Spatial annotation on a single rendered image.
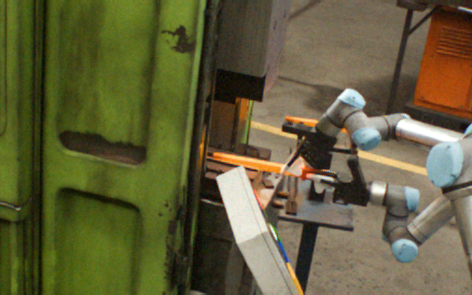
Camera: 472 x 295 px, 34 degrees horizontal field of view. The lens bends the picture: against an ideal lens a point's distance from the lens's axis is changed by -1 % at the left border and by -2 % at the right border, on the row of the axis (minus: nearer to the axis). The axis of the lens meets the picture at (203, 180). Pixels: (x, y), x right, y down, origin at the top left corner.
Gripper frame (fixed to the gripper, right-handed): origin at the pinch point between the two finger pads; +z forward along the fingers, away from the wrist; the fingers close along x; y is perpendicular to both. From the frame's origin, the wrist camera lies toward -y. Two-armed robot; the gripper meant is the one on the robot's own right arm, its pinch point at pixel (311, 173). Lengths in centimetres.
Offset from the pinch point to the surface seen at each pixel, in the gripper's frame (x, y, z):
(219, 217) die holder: -15.7, 14.6, 25.1
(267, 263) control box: -72, -9, -1
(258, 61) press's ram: -16.8, -40.0, 18.0
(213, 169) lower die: -7.4, 2.2, 30.9
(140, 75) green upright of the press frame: -37, -37, 47
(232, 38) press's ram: -17, -45, 26
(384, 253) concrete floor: 136, 104, -31
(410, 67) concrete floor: 470, 106, -24
